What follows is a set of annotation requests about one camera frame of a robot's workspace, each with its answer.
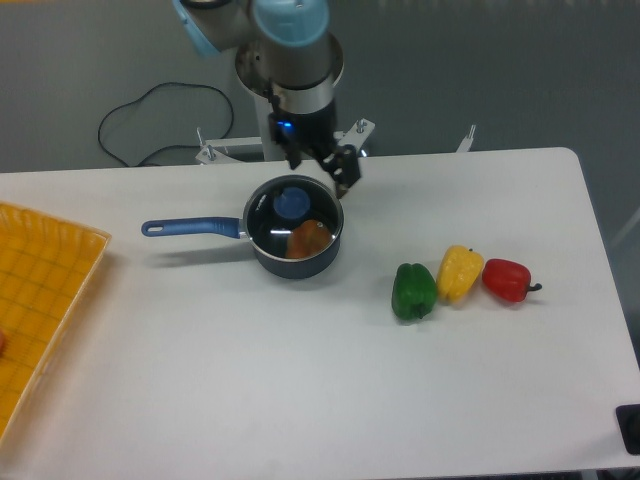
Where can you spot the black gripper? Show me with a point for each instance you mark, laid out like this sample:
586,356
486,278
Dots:
313,134

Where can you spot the glass pot lid blue knob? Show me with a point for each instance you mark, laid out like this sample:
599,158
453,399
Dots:
282,205

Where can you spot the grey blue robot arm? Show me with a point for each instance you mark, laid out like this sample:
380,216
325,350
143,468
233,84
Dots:
217,26

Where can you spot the dark blue saucepan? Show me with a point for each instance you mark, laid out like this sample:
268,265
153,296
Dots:
234,228

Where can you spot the orange bell pepper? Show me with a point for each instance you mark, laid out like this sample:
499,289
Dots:
308,239

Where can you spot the green bell pepper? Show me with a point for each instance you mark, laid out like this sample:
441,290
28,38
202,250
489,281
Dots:
414,292

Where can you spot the yellow bell pepper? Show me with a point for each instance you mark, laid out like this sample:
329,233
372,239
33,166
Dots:
458,271

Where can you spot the red bell pepper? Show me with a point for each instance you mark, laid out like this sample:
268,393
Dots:
508,280

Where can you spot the yellow woven basket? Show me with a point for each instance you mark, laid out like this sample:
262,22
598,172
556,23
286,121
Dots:
46,265

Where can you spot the black table corner socket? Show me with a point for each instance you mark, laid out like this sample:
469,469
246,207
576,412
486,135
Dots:
628,420

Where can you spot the white base frame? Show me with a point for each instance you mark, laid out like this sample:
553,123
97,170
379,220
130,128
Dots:
236,150

